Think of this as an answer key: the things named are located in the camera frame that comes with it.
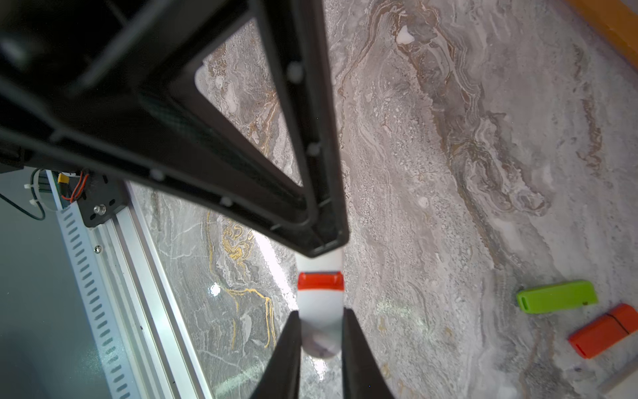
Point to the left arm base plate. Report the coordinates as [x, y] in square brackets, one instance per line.
[98, 197]

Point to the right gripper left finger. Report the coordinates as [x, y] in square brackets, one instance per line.
[281, 377]

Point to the aluminium front rail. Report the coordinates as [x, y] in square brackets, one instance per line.
[141, 338]

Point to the wooden shelf rack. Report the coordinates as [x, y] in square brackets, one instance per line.
[614, 21]

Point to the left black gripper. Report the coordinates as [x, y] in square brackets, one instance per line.
[108, 86]

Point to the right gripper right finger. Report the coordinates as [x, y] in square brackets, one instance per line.
[361, 376]

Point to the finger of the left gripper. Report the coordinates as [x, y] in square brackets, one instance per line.
[294, 37]

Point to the green usb drive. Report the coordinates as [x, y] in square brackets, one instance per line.
[557, 297]

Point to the white usb cap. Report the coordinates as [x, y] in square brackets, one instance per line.
[328, 263]

